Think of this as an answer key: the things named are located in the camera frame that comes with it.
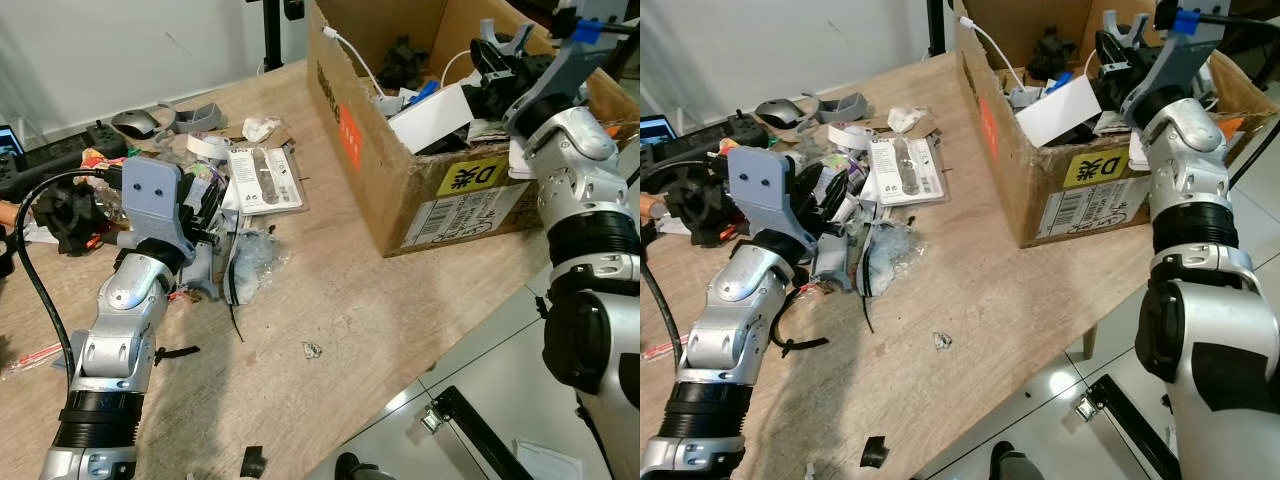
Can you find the black zip tie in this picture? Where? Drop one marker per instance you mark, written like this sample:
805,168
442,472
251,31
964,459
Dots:
800,345
172,353

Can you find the black plastic part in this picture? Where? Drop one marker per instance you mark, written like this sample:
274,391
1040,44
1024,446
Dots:
404,62
1052,52

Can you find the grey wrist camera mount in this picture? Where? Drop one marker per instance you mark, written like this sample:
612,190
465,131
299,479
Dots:
1175,70
560,80
762,190
150,195

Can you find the white card sheet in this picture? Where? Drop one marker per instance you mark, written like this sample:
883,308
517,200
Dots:
430,118
1058,110

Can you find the black stand pole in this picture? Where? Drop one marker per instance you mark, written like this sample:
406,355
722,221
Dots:
271,30
937,25

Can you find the white blister pack card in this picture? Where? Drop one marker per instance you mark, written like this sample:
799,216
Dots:
908,172
266,180

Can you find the brown cardboard box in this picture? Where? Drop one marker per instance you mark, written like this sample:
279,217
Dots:
1050,190
400,190

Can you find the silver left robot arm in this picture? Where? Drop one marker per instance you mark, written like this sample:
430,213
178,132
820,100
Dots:
120,310
735,310

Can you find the white tape roll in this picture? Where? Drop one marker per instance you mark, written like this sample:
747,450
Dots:
208,146
850,136

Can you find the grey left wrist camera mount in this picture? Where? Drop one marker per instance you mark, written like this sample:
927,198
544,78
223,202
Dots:
150,195
762,190

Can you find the laptop screen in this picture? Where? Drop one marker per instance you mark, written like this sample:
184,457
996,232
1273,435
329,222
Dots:
656,130
8,140

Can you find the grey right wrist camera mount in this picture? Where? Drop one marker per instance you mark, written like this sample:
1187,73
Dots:
560,80
1175,70

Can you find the grey printed bracket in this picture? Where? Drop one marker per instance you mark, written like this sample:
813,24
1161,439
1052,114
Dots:
198,120
845,108

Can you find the black metal frame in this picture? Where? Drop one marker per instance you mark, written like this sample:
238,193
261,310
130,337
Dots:
1130,425
480,430

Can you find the crumpled white tissue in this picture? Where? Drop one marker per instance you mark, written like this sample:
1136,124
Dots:
908,118
260,128

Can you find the grey computer mouse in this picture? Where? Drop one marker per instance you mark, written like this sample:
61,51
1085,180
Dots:
780,112
135,123

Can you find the small black scrap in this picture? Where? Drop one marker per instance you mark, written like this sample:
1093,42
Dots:
875,452
254,462

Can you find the black printed gear part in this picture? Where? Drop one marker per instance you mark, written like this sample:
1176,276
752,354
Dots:
68,215
700,205

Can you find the black power strip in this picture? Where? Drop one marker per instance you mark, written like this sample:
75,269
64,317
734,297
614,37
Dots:
60,155
710,145

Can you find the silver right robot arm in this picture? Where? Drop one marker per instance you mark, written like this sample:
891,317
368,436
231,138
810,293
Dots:
1200,250
590,250

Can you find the clear plastic bag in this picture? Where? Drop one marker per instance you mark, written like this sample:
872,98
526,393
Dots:
255,265
893,255

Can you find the red white straw wrapper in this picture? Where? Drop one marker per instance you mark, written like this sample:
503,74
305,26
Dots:
35,356
668,348

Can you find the small foil scrap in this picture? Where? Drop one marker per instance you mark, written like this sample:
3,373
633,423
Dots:
312,350
942,341

